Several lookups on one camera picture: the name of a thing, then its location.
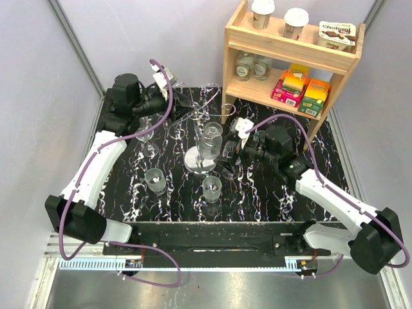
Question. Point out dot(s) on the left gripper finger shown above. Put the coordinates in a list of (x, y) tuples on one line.
[(185, 103), (183, 119)]

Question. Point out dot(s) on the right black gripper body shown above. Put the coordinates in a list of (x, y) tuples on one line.
[(250, 150)]

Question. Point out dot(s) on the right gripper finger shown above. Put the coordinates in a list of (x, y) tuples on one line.
[(230, 144), (231, 167)]

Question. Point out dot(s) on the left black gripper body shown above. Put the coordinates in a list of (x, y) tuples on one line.
[(174, 113)]

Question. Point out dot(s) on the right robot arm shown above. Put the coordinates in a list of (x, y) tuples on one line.
[(371, 237)]

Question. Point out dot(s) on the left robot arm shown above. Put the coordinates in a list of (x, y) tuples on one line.
[(72, 213)]

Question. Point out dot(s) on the chrome wine glass rack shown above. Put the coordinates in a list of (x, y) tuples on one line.
[(192, 160)]

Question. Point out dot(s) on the clear wine glass centre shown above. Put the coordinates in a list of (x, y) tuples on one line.
[(227, 176)]

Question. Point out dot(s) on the clear wine glass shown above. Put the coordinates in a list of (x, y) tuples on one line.
[(149, 148), (227, 176)]

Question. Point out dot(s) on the clear wine glass left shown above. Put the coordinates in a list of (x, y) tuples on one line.
[(149, 148)]

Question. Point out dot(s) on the ribbed glass front centre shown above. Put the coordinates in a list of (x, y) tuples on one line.
[(211, 186)]

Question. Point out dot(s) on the ribbed glass front left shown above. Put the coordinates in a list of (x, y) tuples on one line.
[(155, 180)]

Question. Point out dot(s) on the pink sponge box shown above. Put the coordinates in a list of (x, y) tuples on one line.
[(286, 97)]

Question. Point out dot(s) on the wooden shelf unit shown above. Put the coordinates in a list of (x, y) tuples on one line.
[(240, 35)]

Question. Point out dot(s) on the green orange sponge box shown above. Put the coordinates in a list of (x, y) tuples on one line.
[(314, 97)]

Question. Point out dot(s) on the white paper cup left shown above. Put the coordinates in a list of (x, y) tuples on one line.
[(262, 11)]

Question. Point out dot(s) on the white paper cup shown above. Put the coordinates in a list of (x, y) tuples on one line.
[(295, 20), (262, 11)]

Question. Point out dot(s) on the white paper cup right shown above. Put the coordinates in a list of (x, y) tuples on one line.
[(295, 20)]

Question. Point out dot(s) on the Chobani yogurt cup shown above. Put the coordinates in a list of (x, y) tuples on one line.
[(336, 36)]

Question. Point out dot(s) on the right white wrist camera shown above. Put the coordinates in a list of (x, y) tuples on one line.
[(241, 126)]

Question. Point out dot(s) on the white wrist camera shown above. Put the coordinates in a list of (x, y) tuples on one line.
[(241, 126), (161, 81)]

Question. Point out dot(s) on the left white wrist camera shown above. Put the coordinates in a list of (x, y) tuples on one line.
[(161, 81)]

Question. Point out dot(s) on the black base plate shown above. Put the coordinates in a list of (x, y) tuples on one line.
[(218, 245)]

